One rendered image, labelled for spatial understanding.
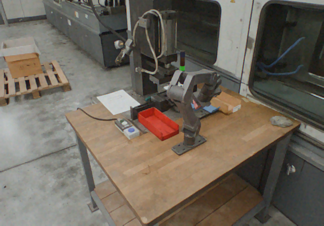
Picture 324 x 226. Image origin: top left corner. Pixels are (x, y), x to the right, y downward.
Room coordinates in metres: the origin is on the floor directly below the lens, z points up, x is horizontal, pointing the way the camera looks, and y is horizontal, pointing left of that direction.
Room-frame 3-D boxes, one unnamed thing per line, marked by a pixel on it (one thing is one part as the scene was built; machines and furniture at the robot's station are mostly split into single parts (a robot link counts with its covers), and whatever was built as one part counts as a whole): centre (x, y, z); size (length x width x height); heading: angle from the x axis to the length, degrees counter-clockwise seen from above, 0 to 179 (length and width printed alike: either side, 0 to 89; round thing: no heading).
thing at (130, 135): (1.13, 0.17, 0.90); 0.07 x 0.07 x 0.06; 35
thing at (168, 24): (1.45, -0.04, 1.37); 0.11 x 0.09 x 0.30; 125
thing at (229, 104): (1.45, -0.40, 0.93); 0.25 x 0.13 x 0.08; 35
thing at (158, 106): (1.45, -0.05, 0.94); 0.20 x 0.10 x 0.07; 125
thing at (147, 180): (1.30, -0.11, 0.45); 1.12 x 0.99 x 0.90; 125
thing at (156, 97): (1.45, -0.05, 0.98); 0.20 x 0.10 x 0.01; 125
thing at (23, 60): (4.08, 2.34, 0.40); 0.67 x 0.60 x 0.50; 27
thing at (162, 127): (1.20, 0.02, 0.93); 0.25 x 0.12 x 0.06; 35
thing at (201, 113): (1.38, -0.26, 0.91); 0.17 x 0.16 x 0.02; 125
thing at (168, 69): (1.50, 0.00, 1.22); 0.26 x 0.18 x 0.30; 35
